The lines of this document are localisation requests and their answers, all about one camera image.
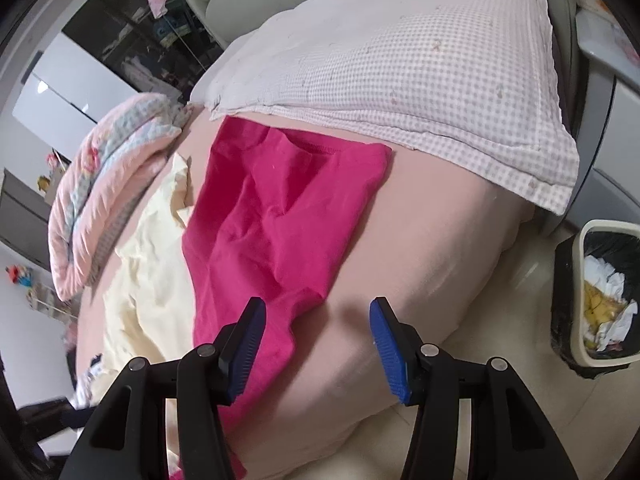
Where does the folded pink quilt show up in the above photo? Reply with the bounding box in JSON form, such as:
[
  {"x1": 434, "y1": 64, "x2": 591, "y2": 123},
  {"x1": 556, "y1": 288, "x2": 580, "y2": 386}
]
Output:
[{"x1": 47, "y1": 92, "x2": 193, "y2": 301}]

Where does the black trash bin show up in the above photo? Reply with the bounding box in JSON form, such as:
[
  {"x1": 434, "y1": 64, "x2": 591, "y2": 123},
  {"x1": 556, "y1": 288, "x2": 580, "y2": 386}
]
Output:
[{"x1": 550, "y1": 219, "x2": 640, "y2": 380}]

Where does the pink bed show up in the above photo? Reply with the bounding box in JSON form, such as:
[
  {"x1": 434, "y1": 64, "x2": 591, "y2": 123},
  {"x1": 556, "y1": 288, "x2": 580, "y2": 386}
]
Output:
[{"x1": 75, "y1": 67, "x2": 536, "y2": 480}]

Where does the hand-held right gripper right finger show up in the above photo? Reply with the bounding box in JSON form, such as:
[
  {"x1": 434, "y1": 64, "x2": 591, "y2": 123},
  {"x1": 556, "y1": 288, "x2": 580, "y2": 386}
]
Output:
[{"x1": 369, "y1": 296, "x2": 581, "y2": 480}]

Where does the white shelf rack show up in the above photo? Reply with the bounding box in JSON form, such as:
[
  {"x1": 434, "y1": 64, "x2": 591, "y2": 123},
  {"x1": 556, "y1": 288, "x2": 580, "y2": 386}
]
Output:
[{"x1": 25, "y1": 282, "x2": 81, "y2": 323}]

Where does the white wardrobe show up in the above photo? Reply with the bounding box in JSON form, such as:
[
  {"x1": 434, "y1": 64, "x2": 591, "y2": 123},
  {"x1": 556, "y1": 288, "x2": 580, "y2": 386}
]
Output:
[{"x1": 12, "y1": 32, "x2": 101, "y2": 136}]

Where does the red and blue plush toy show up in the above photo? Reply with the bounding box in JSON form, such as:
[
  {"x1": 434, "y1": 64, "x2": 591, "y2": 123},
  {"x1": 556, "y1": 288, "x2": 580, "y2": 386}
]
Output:
[{"x1": 5, "y1": 265, "x2": 33, "y2": 288}]

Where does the grey door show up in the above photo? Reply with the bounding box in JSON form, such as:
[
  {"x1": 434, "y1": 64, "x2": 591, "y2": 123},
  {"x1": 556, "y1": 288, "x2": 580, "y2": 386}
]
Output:
[{"x1": 0, "y1": 167, "x2": 56, "y2": 271}]

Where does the cream shirt with pink sleeves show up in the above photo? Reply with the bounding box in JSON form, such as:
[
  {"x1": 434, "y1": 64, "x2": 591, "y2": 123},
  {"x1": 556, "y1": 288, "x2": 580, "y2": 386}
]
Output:
[{"x1": 102, "y1": 115, "x2": 393, "y2": 480}]

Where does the grey nightstand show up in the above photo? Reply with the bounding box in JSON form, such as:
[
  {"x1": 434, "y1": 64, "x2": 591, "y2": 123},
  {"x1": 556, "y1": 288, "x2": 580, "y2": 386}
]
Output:
[{"x1": 575, "y1": 5, "x2": 640, "y2": 241}]

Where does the black glass wardrobe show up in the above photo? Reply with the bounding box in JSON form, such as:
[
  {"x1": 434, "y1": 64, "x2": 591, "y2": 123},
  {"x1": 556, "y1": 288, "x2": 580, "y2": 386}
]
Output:
[{"x1": 60, "y1": 0, "x2": 226, "y2": 111}]

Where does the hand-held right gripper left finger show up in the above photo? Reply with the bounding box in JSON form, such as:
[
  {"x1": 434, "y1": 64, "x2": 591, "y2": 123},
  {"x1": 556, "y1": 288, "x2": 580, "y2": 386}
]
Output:
[{"x1": 59, "y1": 296, "x2": 267, "y2": 480}]

